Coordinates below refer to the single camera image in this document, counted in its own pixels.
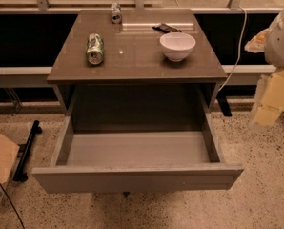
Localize white ceramic bowl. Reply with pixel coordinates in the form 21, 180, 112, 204
159, 32, 196, 62

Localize black metal bar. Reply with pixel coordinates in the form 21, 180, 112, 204
13, 120, 42, 182

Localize grey drawer cabinet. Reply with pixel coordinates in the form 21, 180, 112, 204
48, 9, 226, 133

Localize white cable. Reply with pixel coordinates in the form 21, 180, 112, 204
217, 6, 248, 92

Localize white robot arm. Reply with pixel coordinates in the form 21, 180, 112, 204
245, 9, 284, 132

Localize black cable on floor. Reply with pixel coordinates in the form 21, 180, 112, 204
0, 167, 26, 229

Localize grey top drawer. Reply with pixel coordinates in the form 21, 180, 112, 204
32, 114, 243, 193

